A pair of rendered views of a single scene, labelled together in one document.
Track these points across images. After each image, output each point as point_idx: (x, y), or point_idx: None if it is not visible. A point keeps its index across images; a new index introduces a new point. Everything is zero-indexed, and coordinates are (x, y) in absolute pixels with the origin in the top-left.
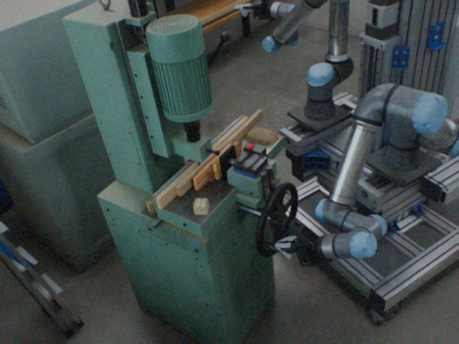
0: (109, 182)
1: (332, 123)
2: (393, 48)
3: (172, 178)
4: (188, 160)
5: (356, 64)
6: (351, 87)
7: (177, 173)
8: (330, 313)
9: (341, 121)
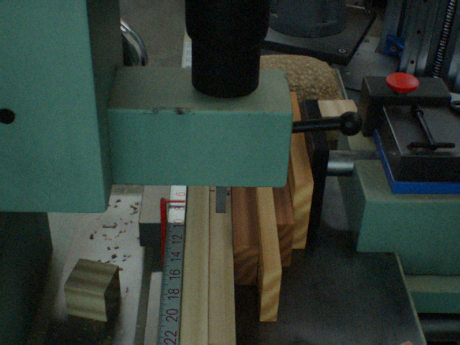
0: None
1: (360, 36)
2: None
3: (172, 307)
4: (165, 202)
5: (125, 1)
6: (142, 37)
7: (172, 275)
8: None
9: (367, 31)
